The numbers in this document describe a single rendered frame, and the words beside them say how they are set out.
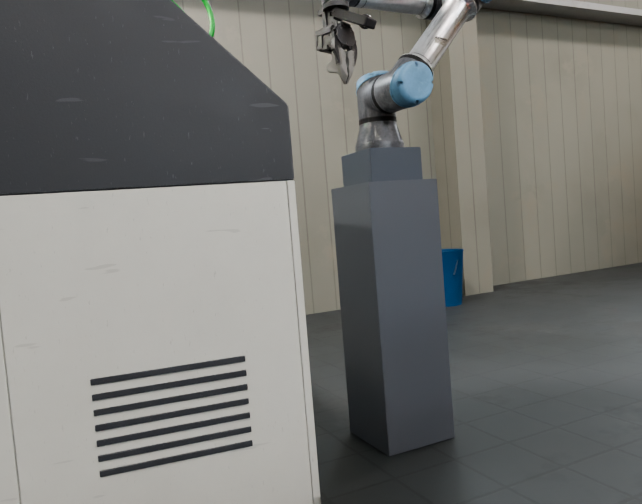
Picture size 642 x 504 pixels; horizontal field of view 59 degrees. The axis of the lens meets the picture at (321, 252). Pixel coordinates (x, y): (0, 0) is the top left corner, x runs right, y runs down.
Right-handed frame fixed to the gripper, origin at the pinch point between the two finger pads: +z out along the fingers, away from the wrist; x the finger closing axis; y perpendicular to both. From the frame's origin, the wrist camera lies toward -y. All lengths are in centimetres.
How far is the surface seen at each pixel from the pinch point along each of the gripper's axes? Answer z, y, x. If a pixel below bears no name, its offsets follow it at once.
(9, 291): 46, 13, 84
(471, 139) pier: -19, 135, -308
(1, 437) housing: 72, 15, 88
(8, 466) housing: 78, 14, 87
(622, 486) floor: 108, -55, -26
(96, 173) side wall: 25, 5, 69
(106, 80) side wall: 8, 4, 66
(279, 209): 34, -10, 37
